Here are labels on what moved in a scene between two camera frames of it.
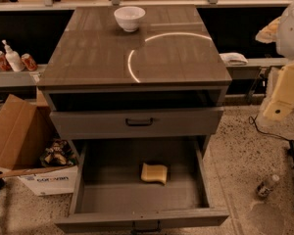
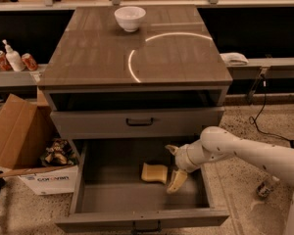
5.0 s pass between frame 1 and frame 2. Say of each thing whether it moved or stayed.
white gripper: moved
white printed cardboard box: stayed
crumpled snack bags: stayed
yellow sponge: stayed
